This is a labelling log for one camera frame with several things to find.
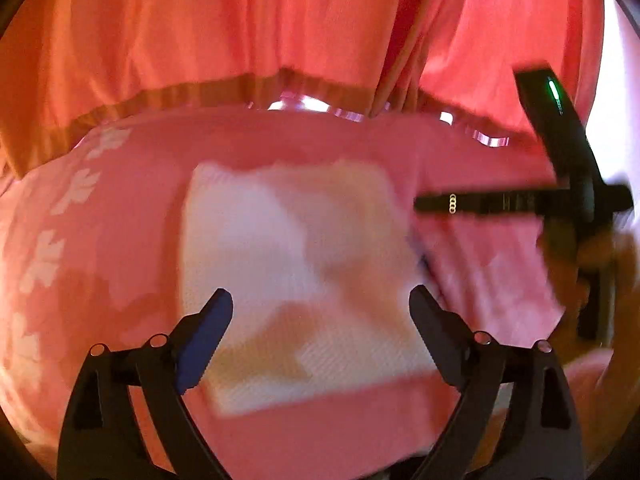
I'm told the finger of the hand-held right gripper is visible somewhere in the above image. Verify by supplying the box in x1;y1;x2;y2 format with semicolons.
414;192;547;217

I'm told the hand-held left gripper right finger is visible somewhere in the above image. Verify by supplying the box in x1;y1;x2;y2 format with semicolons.
408;285;587;480

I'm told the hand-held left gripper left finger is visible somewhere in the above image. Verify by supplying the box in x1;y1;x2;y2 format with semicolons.
56;288;234;480

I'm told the white black red knit sweater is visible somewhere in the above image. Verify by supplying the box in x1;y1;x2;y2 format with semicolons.
180;160;442;417

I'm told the person's right hand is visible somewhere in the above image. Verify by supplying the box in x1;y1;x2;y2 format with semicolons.
542;227;640;313

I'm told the pink patterned blanket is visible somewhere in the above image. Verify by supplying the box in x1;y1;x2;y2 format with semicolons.
0;107;617;480

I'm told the orange pink curtain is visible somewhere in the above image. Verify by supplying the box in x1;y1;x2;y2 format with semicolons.
0;0;607;177

